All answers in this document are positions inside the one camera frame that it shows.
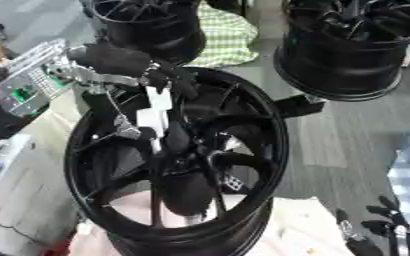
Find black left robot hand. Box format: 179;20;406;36
66;42;200;142

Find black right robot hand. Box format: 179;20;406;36
332;195;410;256

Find white pin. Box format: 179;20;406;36
135;86;174;155

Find black wheel stand block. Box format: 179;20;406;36
273;94;328;120

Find black spoked wheel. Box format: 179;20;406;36
63;66;291;256

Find green white checked cloth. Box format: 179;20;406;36
185;0;261;70

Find black wheel rim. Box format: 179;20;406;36
86;0;209;66
273;0;410;103

